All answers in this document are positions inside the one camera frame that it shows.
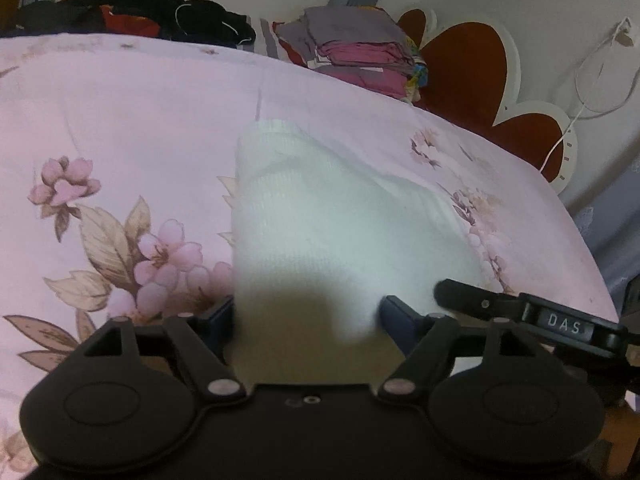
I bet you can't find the white charger cable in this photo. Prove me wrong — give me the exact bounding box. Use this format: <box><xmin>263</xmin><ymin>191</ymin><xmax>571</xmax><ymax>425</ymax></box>
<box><xmin>537</xmin><ymin>15</ymin><xmax>637</xmax><ymax>174</ymax></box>

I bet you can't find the pink floral bedspread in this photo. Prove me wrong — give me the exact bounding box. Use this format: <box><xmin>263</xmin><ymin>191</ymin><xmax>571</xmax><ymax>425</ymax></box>
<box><xmin>1</xmin><ymin>35</ymin><xmax>616</xmax><ymax>479</ymax></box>

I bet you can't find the pile of black clothes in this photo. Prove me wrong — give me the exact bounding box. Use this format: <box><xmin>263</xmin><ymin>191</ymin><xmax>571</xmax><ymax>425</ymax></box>
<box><xmin>1</xmin><ymin>0</ymin><xmax>256</xmax><ymax>48</ymax></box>

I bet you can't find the striped bed sheet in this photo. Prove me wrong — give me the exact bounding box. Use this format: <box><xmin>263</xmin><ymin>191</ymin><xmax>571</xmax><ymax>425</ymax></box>
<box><xmin>238</xmin><ymin>15</ymin><xmax>291</xmax><ymax>63</ymax></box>

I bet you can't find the white knitted cloth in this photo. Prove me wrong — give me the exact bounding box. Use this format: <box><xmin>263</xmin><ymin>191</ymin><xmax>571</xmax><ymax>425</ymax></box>
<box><xmin>226</xmin><ymin>122</ymin><xmax>491</xmax><ymax>386</ymax></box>

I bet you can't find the red white headboard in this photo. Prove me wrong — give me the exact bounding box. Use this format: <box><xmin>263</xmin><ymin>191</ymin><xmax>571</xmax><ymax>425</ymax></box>
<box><xmin>398</xmin><ymin>9</ymin><xmax>577</xmax><ymax>193</ymax></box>

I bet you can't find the stack of folded clothes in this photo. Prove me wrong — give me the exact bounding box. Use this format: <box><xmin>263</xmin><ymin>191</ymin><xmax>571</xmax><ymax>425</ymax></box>
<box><xmin>272</xmin><ymin>6</ymin><xmax>428</xmax><ymax>104</ymax></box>

